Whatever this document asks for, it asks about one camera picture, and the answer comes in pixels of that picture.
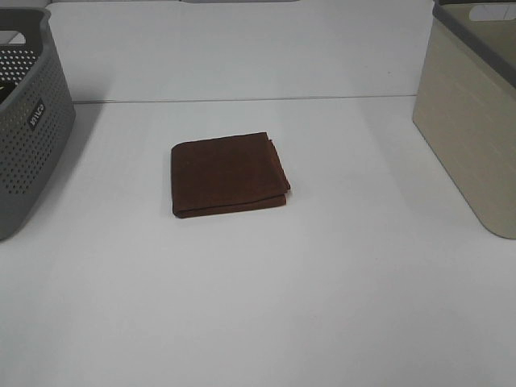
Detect brown towel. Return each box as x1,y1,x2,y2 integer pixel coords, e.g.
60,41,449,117
170,132,290,218

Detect grey perforated plastic basket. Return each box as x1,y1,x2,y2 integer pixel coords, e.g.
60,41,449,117
1,7,76,239

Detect beige plastic basket grey rim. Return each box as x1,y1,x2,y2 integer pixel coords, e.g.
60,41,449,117
412,1,515,239

